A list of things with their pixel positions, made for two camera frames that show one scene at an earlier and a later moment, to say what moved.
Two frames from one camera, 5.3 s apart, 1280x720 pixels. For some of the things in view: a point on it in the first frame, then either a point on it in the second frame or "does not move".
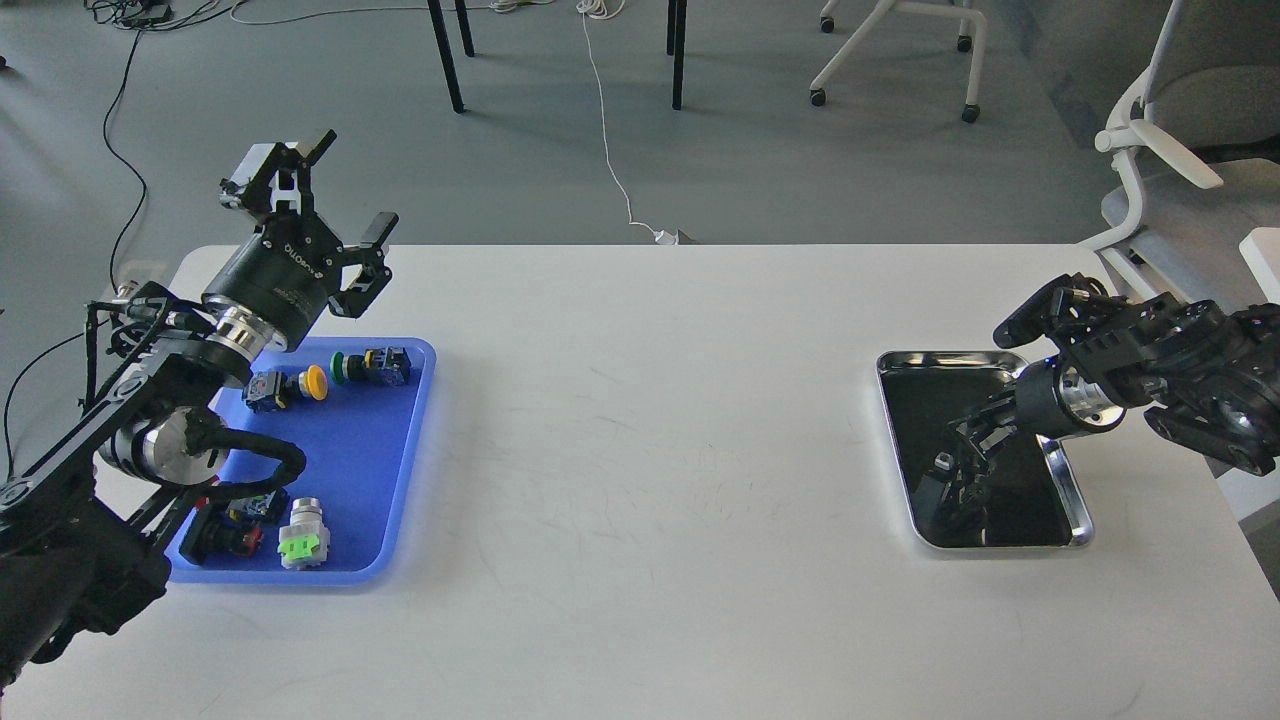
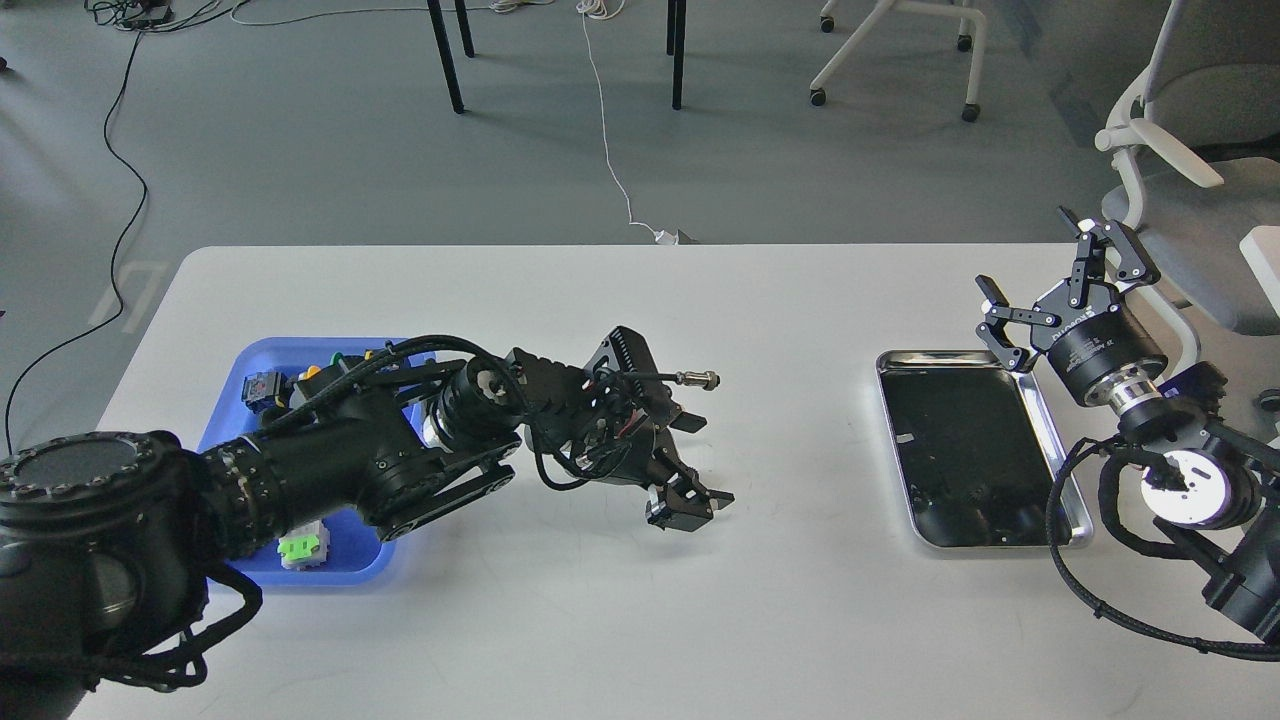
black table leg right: [676, 25] does not move
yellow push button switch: [264, 391] does not move
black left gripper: [285, 273] to [629, 414]
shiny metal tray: [972, 474] does not move
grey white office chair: [1197, 132] does not move
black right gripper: [954, 477] to [1094, 339]
